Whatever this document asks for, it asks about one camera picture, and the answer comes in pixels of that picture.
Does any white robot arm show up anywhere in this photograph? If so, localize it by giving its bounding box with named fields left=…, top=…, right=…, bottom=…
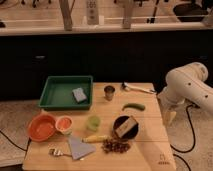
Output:
left=157, top=62, right=213, bottom=126

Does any black cable left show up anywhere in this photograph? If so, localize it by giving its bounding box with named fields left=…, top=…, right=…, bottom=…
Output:
left=0, top=129, right=32, bottom=157

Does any green plastic cup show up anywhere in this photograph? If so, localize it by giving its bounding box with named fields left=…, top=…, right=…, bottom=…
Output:
left=87, top=116, right=101, bottom=132

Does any black bowl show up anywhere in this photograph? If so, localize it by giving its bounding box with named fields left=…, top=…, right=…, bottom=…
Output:
left=112, top=115, right=140, bottom=141

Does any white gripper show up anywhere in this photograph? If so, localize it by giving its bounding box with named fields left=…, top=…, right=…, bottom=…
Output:
left=157, top=87, right=182, bottom=126

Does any orange bowl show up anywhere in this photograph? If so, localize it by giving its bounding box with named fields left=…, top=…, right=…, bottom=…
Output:
left=27, top=114, right=56, bottom=142

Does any white handled brush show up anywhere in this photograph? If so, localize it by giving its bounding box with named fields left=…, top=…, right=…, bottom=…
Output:
left=121, top=82, right=156, bottom=94

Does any grey blue sponge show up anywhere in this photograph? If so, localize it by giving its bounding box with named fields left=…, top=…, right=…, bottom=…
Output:
left=72, top=88, right=87, bottom=103

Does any green plastic tray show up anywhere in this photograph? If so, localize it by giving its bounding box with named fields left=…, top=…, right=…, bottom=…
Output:
left=39, top=76, right=93, bottom=110

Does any small orange cup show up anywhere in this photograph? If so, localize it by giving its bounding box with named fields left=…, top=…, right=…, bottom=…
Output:
left=55, top=116, right=72, bottom=135

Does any small metal cup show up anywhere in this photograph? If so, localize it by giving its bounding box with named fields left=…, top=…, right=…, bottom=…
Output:
left=104, top=85, right=115, bottom=101

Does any grey triangular cloth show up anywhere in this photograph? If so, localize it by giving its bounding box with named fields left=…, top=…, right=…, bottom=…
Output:
left=68, top=136, right=96, bottom=160

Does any bunch of brown grapes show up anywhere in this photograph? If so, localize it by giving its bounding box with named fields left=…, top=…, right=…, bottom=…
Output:
left=102, top=139, right=130, bottom=153

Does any brown sponge block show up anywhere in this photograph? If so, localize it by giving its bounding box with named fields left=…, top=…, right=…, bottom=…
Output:
left=114, top=115, right=139, bottom=139

